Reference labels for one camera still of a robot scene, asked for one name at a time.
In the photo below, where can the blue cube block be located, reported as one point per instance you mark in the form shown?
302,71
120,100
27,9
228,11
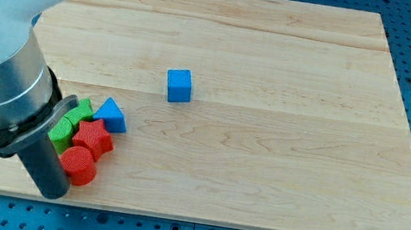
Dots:
179,85

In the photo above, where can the green cube block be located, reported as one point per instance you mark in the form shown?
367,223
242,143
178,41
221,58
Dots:
82,112

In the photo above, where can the light wooden board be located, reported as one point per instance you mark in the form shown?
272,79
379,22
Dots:
296,119

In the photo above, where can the blue triangle block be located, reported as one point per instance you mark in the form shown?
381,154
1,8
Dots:
112,116

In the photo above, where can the red star block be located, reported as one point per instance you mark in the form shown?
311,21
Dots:
95,137

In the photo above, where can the red cylinder block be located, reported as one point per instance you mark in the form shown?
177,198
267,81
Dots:
78,164

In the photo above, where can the green cylinder block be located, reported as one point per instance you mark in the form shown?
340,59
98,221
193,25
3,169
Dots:
61,135

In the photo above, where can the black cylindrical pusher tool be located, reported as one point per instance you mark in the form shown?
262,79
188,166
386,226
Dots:
29,141

